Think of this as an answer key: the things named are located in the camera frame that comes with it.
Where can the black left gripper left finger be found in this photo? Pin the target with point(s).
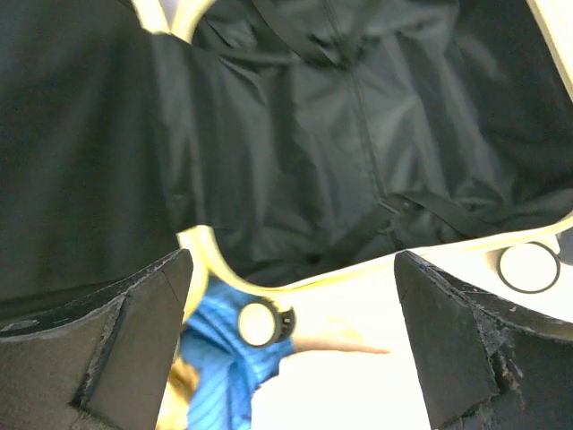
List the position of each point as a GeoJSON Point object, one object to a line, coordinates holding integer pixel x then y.
{"type": "Point", "coordinates": [99, 361]}

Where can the pale yellow open suitcase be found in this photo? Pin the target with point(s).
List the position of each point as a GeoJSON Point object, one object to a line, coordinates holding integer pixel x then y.
{"type": "Point", "coordinates": [305, 136]}

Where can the blue patterned cloth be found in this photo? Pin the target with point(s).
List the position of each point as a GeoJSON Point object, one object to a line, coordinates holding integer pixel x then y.
{"type": "Point", "coordinates": [230, 370]}

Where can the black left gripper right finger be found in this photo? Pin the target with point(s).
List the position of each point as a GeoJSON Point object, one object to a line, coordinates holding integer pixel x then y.
{"type": "Point", "coordinates": [483, 362]}

